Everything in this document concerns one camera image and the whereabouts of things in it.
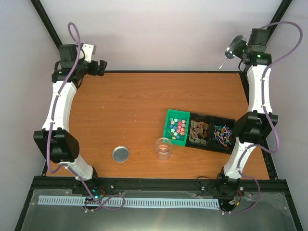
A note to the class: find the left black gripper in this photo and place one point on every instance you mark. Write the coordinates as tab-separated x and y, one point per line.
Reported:
102	67

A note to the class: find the metal scoop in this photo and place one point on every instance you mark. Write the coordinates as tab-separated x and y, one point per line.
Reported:
235	49

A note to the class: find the black popsicle candy bin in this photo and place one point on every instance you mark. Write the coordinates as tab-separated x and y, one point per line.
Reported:
199	131

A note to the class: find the green candy bin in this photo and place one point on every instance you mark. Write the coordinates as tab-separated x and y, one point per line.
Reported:
176	126

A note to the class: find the black lollipop candy bin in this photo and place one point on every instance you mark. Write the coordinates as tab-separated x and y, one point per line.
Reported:
222	138

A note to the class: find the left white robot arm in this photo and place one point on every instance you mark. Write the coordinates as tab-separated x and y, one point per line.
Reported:
54	140

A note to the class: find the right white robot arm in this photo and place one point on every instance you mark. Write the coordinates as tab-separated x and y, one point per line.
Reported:
258	122

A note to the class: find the silver jar lid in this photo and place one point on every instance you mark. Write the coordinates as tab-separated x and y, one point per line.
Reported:
120	154

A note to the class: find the clear plastic jar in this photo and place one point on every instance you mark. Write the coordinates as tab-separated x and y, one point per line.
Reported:
164	148

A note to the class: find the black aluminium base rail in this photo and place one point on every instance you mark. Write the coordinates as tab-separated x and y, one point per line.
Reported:
112	186

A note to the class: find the light blue cable duct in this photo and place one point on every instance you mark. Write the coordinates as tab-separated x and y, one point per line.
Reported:
130	202

